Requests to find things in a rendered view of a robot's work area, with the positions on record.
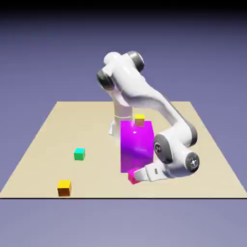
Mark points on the small green cube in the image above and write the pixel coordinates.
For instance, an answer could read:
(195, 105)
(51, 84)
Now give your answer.
(79, 154)

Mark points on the large magenta box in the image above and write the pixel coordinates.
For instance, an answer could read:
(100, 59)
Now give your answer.
(136, 146)

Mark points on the small yellow cube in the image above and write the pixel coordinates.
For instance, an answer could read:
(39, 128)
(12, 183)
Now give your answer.
(139, 120)
(64, 188)

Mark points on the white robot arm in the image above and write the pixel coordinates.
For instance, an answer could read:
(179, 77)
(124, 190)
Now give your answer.
(135, 85)

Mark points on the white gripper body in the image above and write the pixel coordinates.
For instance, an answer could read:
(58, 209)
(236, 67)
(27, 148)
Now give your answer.
(147, 172)

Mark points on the small pink cube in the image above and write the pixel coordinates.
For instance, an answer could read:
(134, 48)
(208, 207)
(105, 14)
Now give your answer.
(131, 176)

